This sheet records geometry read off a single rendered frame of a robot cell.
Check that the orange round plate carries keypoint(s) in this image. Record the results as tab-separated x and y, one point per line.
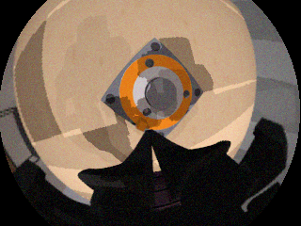
136	78

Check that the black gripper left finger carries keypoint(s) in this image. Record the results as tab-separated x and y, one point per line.
136	173

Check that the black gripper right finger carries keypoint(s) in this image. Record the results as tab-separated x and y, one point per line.
177	162

